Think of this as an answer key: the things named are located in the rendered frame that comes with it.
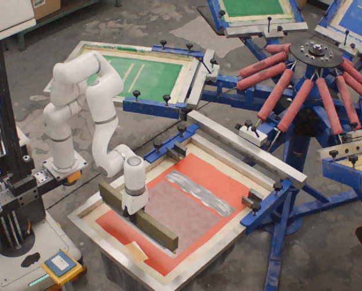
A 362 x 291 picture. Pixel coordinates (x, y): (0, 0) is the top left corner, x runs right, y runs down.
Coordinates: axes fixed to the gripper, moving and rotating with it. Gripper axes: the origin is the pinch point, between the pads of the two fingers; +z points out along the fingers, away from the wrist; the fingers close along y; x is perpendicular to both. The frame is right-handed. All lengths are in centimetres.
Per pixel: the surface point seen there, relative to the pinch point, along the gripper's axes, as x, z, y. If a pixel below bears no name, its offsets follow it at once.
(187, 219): 7.0, 14.6, -22.4
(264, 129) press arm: 0, 6, -84
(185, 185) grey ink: -7.2, 14.2, -36.2
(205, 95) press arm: -49, 19, -99
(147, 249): 6.6, 14.6, 1.1
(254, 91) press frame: -25, 10, -112
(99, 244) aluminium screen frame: -6.7, 11.2, 15.1
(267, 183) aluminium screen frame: 21, 11, -60
